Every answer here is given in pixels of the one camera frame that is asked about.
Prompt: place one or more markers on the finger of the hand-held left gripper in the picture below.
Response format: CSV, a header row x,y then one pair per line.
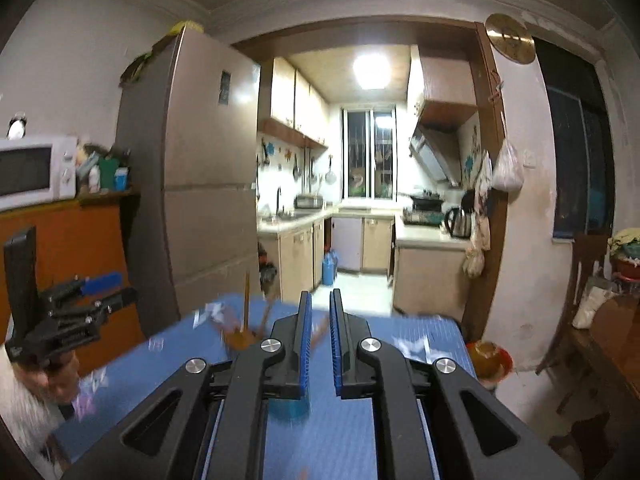
x,y
117,300
102,280

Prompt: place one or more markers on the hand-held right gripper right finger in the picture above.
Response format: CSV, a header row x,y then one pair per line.
x,y
336,345

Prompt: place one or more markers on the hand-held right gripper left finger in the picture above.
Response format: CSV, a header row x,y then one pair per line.
x,y
305,345

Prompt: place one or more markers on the set of wooden chopsticks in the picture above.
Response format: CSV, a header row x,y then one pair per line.
x,y
246,300

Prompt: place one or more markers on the person's left forearm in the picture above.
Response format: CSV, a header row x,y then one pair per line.
x,y
25,420

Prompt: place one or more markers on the person's left hand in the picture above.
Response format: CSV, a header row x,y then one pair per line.
x,y
60,380

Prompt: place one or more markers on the orange wooden cabinet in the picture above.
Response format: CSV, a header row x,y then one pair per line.
x,y
75,240

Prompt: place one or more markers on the blue water jug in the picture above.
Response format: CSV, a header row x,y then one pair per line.
x,y
330,270

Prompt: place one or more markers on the blue checked star tablecloth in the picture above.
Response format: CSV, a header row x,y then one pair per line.
x,y
320,440

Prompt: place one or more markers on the green box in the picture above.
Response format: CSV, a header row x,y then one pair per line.
x,y
108,175

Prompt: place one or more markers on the beige kitchen base cabinets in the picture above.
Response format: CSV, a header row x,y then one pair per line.
x,y
375,242

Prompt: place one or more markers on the white microwave oven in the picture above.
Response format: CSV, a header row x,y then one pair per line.
x,y
30,172

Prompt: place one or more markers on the grey teal carton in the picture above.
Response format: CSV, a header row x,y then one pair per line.
x,y
86,160

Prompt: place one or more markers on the silver countertop appliance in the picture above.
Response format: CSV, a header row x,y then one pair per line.
x,y
308,201

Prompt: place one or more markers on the grey refrigerator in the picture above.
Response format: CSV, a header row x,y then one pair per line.
x,y
200,160

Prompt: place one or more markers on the red basin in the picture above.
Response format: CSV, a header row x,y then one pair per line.
x,y
490,360

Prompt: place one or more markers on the gas stove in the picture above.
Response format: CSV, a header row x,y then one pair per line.
x,y
424,217

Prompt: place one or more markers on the black wok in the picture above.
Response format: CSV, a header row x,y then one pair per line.
x,y
425,202

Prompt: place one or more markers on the steel electric kettle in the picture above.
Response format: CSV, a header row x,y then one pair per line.
x,y
459,222

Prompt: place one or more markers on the hanging cloth bags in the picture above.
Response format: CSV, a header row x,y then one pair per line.
x,y
477,230

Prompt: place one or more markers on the barred kitchen window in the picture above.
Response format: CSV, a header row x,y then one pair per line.
x,y
369,155

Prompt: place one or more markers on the steel range hood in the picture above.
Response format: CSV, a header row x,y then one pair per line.
x,y
435,155

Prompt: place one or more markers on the white plastic bag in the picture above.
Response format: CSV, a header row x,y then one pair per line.
x,y
507,170

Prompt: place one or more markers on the wooden chair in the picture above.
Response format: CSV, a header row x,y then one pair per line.
x,y
585,270

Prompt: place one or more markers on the yellow green bag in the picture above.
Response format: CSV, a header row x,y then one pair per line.
x,y
182,27

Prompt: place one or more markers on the ceiling light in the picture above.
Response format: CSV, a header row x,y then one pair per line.
x,y
372,67

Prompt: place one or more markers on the potted flowers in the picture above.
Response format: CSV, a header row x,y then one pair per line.
x,y
625,250

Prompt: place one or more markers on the dark night window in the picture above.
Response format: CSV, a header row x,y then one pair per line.
x,y
575,150

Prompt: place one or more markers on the kitchen wall cabinets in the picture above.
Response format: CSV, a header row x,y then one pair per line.
x,y
295,100

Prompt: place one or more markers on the white wall socket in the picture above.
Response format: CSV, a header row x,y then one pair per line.
x,y
528,160

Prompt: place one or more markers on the wall cabinet above range hood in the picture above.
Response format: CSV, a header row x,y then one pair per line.
x,y
445,85

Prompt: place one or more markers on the gold round wall clock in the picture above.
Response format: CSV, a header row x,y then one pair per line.
x,y
510,38

